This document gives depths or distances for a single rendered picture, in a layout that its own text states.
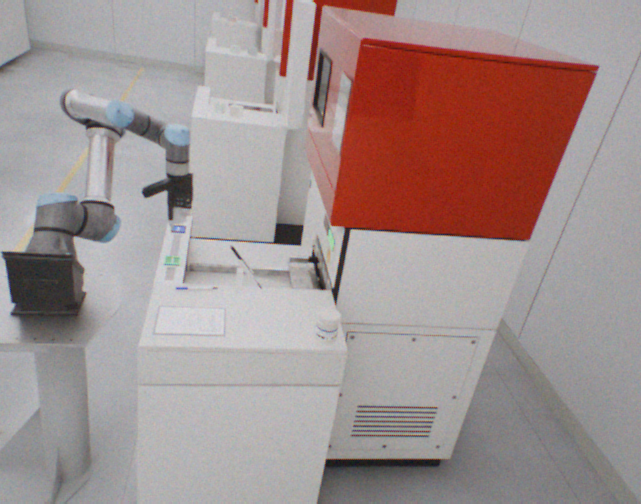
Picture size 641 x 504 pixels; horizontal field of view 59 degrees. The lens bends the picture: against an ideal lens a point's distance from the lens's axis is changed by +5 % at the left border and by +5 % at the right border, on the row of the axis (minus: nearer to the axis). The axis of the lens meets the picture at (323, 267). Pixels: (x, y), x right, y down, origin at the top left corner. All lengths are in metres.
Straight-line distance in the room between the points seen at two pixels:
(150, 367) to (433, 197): 1.06
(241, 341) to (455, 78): 1.02
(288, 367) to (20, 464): 1.35
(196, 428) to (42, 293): 0.67
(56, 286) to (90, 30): 8.29
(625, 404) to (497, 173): 1.46
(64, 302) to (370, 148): 1.13
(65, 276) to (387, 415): 1.38
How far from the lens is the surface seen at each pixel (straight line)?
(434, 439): 2.64
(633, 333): 2.95
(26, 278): 2.02
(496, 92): 1.86
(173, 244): 2.21
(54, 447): 2.49
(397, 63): 1.73
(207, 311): 1.80
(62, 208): 2.05
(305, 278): 2.20
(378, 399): 2.38
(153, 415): 1.85
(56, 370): 2.22
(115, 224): 2.13
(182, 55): 9.94
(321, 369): 1.75
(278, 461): 2.02
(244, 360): 1.69
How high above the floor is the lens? 2.00
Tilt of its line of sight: 29 degrees down
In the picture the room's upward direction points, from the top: 10 degrees clockwise
